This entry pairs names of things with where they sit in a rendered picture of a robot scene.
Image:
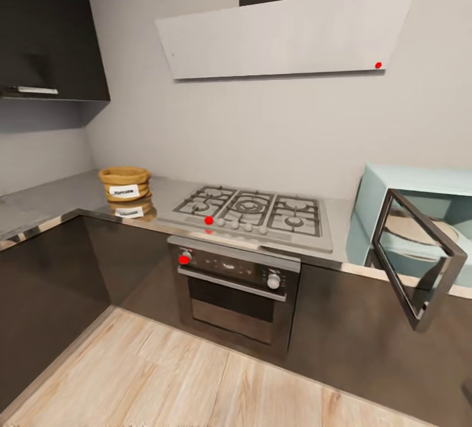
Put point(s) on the drop in sink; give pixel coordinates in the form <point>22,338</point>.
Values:
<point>14,217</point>

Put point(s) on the popcorn bag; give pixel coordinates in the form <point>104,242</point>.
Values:
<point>125,183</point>

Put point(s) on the cabinet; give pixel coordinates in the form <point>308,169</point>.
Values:
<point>49,51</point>

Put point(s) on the oven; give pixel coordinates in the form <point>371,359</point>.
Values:
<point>244,297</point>

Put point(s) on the microwave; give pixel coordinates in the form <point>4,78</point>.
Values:
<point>419,220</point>

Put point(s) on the range hood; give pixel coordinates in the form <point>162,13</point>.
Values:
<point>263,37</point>

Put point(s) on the burner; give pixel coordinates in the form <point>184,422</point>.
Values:
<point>287,219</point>

